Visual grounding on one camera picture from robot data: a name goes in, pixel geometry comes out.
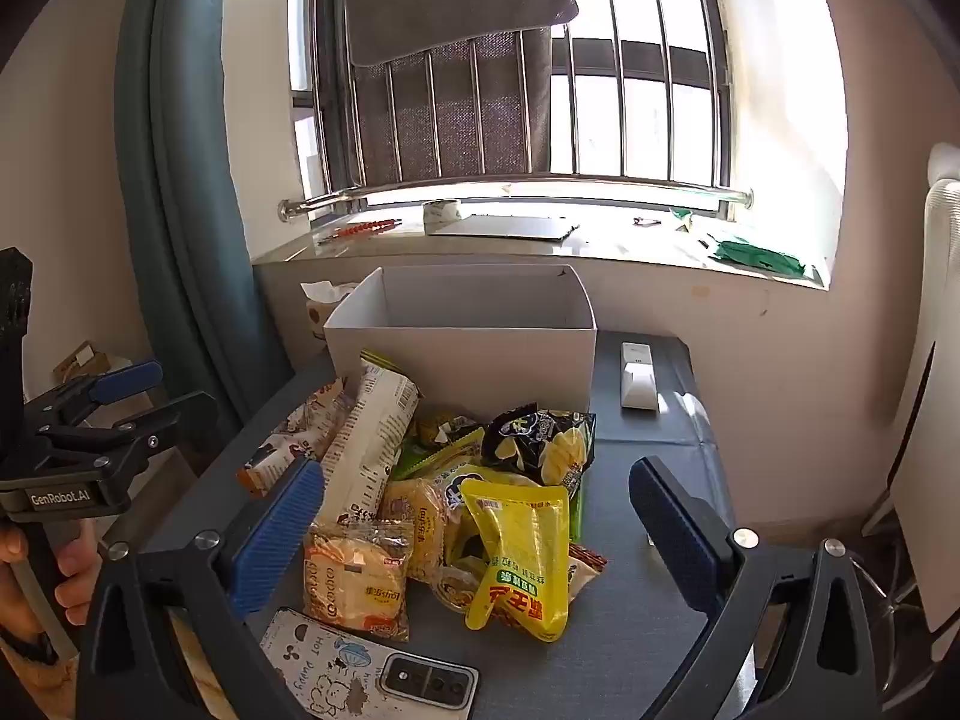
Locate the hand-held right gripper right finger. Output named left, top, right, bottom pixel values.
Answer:
left=628, top=456, right=878, bottom=720

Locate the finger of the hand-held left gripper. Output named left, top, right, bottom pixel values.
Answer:
left=41, top=390, right=220, bottom=500
left=30, top=361, right=164, bottom=432

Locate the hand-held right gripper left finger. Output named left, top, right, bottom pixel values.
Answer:
left=75, top=456, right=327, bottom=720

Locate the brown snack packet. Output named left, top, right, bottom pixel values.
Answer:
left=564, top=542, right=608, bottom=605

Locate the clear bread packet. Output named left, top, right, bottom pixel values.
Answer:
left=302, top=521, right=415, bottom=644
left=379, top=476, right=451, bottom=586

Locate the cow-print snack packet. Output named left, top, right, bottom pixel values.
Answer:
left=236, top=375, right=353, bottom=497

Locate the long cream snack packet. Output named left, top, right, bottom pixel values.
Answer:
left=315, top=349, right=421, bottom=526

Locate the yellow snack pouch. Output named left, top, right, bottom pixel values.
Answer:
left=459, top=476, right=571, bottom=644

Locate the black chip bag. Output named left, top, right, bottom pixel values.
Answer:
left=480, top=403, right=597, bottom=497

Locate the clear jelly cup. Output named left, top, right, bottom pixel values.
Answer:
left=433, top=561, right=482, bottom=614

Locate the white cardboard box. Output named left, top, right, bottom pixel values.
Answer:
left=322, top=264, right=599, bottom=421

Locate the person's left hand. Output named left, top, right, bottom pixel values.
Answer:
left=0, top=521, right=102, bottom=642

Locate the brown cardboard box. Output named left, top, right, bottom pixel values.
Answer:
left=51, top=340, right=122, bottom=392

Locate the phone with cartoon case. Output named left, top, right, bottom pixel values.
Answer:
left=259, top=606, right=481, bottom=720

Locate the white remote control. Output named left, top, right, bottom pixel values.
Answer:
left=620, top=341, right=661, bottom=412

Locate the tissue box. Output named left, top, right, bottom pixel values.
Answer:
left=300, top=279, right=362, bottom=351

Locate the teal curtain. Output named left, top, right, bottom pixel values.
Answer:
left=112, top=0, right=295, bottom=460

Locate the red pen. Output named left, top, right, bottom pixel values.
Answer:
left=319, top=218, right=403, bottom=242

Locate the green cloth bag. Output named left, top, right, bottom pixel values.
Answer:
left=709, top=236, right=809, bottom=280

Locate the grey flat board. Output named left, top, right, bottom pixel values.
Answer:
left=427, top=214, right=581, bottom=243

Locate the steel window railing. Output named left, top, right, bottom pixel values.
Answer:
left=270, top=0, right=755, bottom=224

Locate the dark mesh cloth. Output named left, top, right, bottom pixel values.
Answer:
left=351, top=26, right=554, bottom=187

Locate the grey towel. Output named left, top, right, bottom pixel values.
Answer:
left=335, top=0, right=580, bottom=68

